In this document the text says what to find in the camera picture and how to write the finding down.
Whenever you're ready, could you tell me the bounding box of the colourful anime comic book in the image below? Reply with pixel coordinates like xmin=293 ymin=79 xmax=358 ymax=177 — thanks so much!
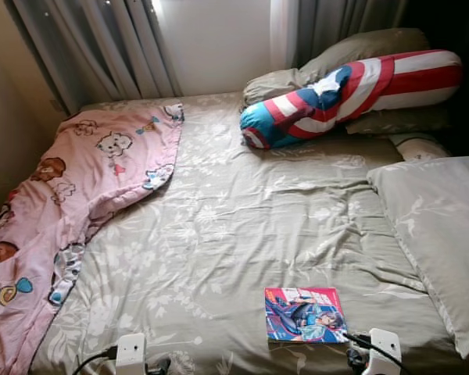
xmin=264 ymin=287 xmax=349 ymax=345

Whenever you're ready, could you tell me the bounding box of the pink cartoon print blanket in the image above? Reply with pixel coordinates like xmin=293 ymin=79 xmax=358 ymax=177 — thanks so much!
xmin=0 ymin=104 xmax=184 ymax=375

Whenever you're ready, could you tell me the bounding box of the large grey floral pillow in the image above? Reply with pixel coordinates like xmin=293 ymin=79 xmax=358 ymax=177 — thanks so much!
xmin=367 ymin=156 xmax=469 ymax=359

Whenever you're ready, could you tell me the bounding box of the bed with grey floral sheet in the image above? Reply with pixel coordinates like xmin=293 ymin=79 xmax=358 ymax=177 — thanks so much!
xmin=27 ymin=92 xmax=469 ymax=375

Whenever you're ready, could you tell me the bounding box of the white printed pillow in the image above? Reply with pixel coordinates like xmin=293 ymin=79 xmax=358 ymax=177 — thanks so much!
xmin=391 ymin=133 xmax=453 ymax=163

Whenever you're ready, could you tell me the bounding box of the flat grey pillow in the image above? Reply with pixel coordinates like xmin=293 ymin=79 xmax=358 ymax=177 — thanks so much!
xmin=345 ymin=105 xmax=454 ymax=135

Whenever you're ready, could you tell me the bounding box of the red white blue bolster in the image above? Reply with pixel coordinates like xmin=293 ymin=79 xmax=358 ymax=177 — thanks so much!
xmin=240 ymin=50 xmax=464 ymax=151

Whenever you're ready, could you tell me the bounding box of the plain grey pillow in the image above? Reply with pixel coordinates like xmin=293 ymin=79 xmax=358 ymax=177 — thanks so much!
xmin=242 ymin=28 xmax=431 ymax=106

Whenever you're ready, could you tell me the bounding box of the grey pleated curtain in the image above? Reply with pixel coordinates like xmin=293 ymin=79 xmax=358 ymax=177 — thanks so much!
xmin=4 ymin=0 xmax=181 ymax=114
xmin=270 ymin=0 xmax=411 ymax=71

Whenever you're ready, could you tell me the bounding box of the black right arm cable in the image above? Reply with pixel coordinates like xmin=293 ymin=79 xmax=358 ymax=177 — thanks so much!
xmin=342 ymin=332 xmax=411 ymax=375

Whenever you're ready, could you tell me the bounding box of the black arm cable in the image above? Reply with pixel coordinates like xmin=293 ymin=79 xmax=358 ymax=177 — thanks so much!
xmin=342 ymin=332 xmax=411 ymax=375
xmin=70 ymin=348 xmax=118 ymax=375

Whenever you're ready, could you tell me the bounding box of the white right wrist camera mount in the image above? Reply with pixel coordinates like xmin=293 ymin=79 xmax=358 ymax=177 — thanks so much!
xmin=369 ymin=328 xmax=402 ymax=375

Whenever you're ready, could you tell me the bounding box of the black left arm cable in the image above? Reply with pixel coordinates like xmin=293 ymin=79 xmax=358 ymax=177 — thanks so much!
xmin=70 ymin=348 xmax=118 ymax=375

